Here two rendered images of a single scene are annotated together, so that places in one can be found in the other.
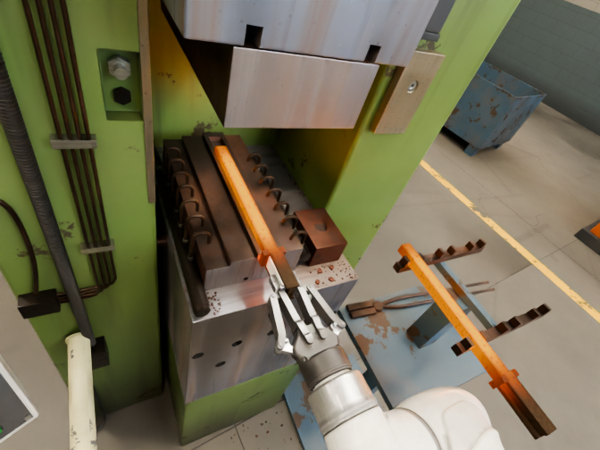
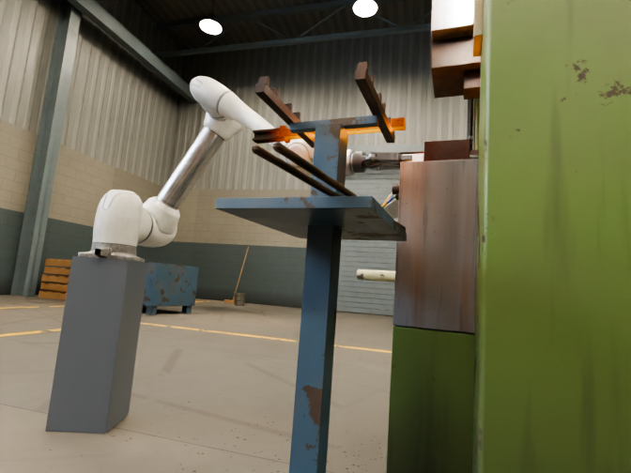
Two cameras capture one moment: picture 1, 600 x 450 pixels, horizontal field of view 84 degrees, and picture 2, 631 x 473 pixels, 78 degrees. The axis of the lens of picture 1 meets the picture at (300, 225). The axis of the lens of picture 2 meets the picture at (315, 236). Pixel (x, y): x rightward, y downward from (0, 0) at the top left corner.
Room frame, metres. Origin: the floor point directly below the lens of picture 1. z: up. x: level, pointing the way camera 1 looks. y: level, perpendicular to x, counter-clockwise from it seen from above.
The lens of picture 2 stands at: (1.32, -0.87, 0.56)
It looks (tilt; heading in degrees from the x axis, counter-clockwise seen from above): 7 degrees up; 151
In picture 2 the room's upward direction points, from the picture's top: 4 degrees clockwise
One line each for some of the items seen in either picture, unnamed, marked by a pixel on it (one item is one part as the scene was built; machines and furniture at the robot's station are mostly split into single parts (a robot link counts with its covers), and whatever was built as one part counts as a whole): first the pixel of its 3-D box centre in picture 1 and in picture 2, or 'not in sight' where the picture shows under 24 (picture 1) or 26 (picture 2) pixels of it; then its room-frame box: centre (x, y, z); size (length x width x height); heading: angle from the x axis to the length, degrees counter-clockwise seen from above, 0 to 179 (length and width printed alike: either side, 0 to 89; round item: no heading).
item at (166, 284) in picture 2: not in sight; (148, 286); (-5.18, -0.11, 0.36); 1.21 x 0.81 x 0.72; 33
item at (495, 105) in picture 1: (465, 99); not in sight; (4.36, -1.32, 0.36); 1.21 x 0.81 x 0.72; 51
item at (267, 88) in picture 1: (249, 31); (500, 63); (0.58, 0.19, 1.32); 0.42 x 0.20 x 0.10; 40
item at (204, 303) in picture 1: (179, 231); not in sight; (0.45, 0.23, 0.93); 0.40 x 0.03 x 0.03; 40
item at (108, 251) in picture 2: not in sight; (111, 251); (-0.35, -0.82, 0.63); 0.22 x 0.18 x 0.06; 155
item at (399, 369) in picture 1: (418, 337); (325, 222); (0.59, -0.44, 0.70); 0.40 x 0.30 x 0.02; 129
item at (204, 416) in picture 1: (217, 332); (501, 418); (0.62, 0.15, 0.23); 0.56 x 0.38 x 0.47; 40
